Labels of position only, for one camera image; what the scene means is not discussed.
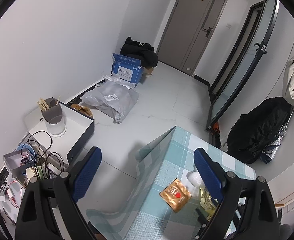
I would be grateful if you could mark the teal checkered tablecloth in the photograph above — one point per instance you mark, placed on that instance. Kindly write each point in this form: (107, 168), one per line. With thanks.
(167, 155)

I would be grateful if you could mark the green paper cup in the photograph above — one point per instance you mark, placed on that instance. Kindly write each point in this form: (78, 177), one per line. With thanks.
(41, 172)

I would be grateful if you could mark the orange black tool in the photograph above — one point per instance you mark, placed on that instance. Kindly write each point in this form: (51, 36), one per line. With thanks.
(215, 130)

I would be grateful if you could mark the brown crumpled bag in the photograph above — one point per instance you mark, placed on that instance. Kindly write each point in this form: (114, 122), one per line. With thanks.
(82, 109)

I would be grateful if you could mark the beige bag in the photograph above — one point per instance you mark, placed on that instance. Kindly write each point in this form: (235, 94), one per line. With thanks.
(149, 72)

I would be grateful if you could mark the grey entrance door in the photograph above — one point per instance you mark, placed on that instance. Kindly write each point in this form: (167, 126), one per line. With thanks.
(187, 30)

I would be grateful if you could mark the grey mailer bag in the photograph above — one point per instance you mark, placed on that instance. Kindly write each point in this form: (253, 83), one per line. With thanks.
(112, 102)

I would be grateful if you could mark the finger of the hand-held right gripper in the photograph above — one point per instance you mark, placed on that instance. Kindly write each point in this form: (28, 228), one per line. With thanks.
(201, 215)

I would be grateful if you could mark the grey translucent utensil holder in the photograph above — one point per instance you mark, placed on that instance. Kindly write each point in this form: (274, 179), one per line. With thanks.
(54, 125)

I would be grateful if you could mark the silver folded umbrella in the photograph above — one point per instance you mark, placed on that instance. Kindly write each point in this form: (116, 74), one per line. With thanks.
(280, 140)

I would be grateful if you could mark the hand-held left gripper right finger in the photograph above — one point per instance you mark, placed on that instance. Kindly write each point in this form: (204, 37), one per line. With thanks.
(208, 172)

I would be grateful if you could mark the black framed glass sliding door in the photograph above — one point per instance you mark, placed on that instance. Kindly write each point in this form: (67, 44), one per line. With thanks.
(239, 75)

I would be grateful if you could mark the black jacket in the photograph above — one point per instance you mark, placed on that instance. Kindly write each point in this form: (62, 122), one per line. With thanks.
(257, 127)

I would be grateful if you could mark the white dark-sided box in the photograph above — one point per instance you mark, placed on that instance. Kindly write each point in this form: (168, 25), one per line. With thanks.
(79, 127)

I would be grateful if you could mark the orange heart sachet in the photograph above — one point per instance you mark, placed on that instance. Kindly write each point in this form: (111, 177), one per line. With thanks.
(175, 195)

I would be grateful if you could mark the pile of black clothes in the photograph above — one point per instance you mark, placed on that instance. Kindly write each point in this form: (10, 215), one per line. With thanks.
(139, 51)

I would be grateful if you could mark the blue bowl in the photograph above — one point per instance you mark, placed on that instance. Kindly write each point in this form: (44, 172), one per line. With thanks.
(29, 150)

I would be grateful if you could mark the yellow cartoon wrapper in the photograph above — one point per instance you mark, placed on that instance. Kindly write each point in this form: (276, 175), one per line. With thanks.
(207, 201)

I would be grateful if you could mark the small grey box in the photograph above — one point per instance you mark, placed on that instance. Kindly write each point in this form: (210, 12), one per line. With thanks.
(13, 166)

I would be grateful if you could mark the blue cardboard box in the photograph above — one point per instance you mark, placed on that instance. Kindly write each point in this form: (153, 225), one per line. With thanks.
(125, 71)

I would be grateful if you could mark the white paper cup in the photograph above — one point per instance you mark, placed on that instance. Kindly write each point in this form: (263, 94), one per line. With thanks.
(32, 175)

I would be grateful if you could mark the wooden chopsticks bundle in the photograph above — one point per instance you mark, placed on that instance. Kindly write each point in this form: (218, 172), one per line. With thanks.
(44, 105)

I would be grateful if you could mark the white mailer bag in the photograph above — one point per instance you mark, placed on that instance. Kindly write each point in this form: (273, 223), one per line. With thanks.
(118, 81)

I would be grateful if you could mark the black sliding door latch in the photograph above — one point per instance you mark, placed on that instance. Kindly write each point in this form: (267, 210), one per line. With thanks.
(261, 47)

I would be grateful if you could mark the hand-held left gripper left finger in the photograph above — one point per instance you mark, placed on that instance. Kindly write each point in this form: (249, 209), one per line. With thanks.
(87, 173)

